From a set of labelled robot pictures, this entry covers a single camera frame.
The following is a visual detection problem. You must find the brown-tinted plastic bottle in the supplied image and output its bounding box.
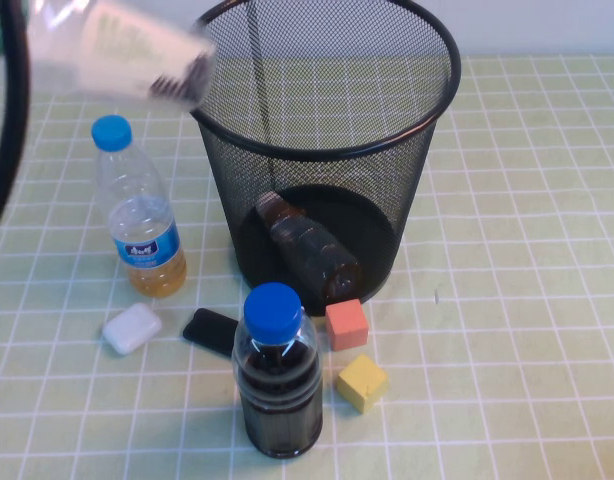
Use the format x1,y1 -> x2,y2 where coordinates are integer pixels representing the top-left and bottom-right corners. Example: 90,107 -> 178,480
254,192 -> 362,301

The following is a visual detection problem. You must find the clear bottle with white cap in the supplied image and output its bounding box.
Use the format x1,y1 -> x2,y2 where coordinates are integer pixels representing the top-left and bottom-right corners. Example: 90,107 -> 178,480
0,0 -> 218,117

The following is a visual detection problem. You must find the black mesh wastebasket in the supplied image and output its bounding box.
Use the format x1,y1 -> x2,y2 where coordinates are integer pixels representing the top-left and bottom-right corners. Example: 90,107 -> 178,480
189,0 -> 462,318

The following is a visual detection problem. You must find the orange cube block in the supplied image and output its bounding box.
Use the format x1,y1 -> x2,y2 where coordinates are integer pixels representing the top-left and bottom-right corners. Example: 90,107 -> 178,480
324,298 -> 370,353

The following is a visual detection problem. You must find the small black flat case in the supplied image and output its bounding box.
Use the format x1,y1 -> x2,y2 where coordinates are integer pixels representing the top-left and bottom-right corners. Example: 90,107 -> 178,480
181,307 -> 241,357

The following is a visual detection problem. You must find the yellow cube block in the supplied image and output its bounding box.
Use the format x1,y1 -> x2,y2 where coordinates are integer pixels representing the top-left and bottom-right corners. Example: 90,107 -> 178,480
335,353 -> 390,415

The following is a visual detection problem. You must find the dark liquid bottle blue cap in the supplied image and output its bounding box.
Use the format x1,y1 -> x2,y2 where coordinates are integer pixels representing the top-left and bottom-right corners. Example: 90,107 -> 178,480
230,281 -> 325,459

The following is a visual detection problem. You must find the blue-label bottle with yellow liquid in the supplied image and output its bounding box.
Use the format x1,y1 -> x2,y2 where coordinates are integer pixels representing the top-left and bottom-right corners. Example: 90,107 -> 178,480
90,114 -> 188,300

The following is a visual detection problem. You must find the white earbuds case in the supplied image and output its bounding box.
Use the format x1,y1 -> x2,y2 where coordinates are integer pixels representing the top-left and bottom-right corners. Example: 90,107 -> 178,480
101,301 -> 164,356

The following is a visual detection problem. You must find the green checkered tablecloth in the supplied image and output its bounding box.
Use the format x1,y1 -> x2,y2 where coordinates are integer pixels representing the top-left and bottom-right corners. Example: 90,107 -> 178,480
0,53 -> 614,480

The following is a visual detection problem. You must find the black cable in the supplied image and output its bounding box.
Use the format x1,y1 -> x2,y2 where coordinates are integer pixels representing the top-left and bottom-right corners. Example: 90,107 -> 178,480
0,0 -> 32,246

